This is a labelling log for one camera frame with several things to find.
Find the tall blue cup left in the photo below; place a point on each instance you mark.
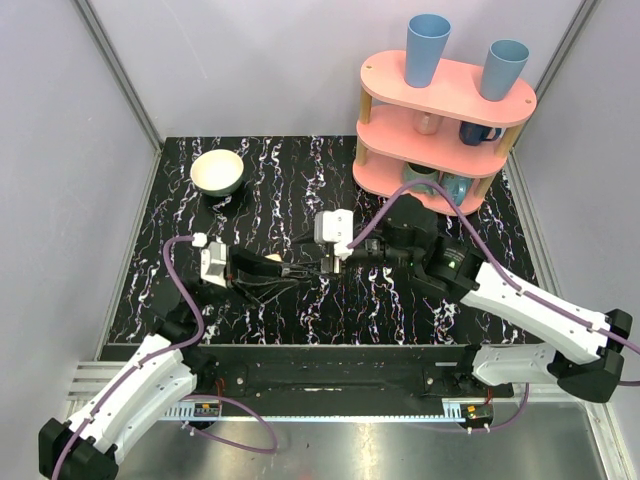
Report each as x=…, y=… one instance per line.
x=427, y=35

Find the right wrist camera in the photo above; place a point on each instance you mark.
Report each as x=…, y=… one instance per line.
x=336, y=228

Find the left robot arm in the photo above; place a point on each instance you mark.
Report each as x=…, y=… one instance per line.
x=168, y=377

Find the green glazed mug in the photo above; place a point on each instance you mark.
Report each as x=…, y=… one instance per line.
x=413, y=171

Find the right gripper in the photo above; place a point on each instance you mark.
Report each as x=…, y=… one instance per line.
x=321, y=269

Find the tall blue cup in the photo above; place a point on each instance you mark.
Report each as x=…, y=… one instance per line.
x=504, y=63
x=427, y=35

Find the pink three-tier shelf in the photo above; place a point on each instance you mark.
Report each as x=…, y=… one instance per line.
x=386, y=139

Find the dark blue mug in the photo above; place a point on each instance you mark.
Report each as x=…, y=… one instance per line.
x=472, y=134

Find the light blue mug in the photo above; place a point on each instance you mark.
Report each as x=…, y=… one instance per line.
x=456, y=186

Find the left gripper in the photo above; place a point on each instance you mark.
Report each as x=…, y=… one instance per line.
x=233, y=271

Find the aluminium rail frame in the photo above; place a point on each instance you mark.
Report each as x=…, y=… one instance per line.
x=357, y=405

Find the tall blue cup right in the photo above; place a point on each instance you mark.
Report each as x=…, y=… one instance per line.
x=504, y=63

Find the pink mug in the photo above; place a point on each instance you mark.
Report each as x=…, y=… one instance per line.
x=426, y=123

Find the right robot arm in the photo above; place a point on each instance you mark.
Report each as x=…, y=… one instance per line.
x=579, y=350

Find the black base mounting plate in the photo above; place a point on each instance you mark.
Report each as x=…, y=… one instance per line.
x=424, y=371

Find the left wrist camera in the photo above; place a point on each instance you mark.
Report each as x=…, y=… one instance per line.
x=213, y=260

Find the white ceramic bowl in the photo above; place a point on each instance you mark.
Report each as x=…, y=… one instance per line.
x=218, y=172

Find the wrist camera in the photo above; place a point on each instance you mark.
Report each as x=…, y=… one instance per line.
x=213, y=260
x=336, y=228

